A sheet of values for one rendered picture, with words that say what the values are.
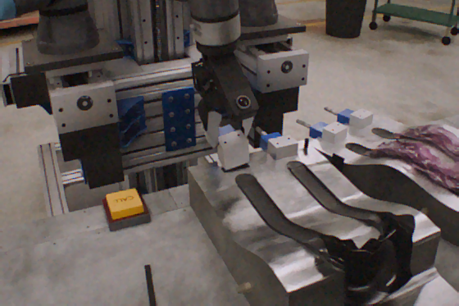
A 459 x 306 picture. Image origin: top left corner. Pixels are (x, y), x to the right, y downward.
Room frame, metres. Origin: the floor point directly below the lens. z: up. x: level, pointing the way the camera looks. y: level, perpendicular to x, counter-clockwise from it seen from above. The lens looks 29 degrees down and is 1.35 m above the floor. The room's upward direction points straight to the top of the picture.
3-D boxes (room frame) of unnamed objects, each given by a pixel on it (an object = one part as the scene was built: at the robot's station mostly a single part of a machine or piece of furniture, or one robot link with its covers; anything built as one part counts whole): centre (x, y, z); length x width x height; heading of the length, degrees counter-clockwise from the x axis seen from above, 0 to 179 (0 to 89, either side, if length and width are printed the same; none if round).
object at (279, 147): (0.80, -0.09, 0.89); 0.13 x 0.05 x 0.05; 24
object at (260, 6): (1.22, -0.06, 1.09); 0.15 x 0.15 x 0.10
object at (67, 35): (1.01, 0.39, 1.09); 0.15 x 0.15 x 0.10
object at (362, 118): (0.98, -0.29, 0.86); 0.13 x 0.05 x 0.05; 41
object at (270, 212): (0.54, -0.14, 0.92); 0.35 x 0.16 x 0.09; 24
